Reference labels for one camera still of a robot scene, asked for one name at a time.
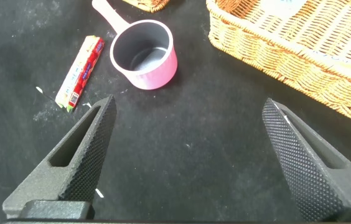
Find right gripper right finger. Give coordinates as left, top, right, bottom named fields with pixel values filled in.
left=261, top=98, right=351, bottom=222

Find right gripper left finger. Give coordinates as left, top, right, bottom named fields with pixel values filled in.
left=2, top=95, right=117, bottom=218

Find red Hi-Chew candy stick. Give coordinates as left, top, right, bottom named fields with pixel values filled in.
left=55, top=35, right=106, bottom=113

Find pink saucepan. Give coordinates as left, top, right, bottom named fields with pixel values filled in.
left=91, top=0, right=179, bottom=91

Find black table cloth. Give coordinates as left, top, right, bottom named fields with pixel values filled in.
left=0, top=0, right=351, bottom=224

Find wicker basket brown handles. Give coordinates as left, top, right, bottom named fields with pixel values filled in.
left=205, top=0, right=351, bottom=131
left=122, top=0, right=171, bottom=13

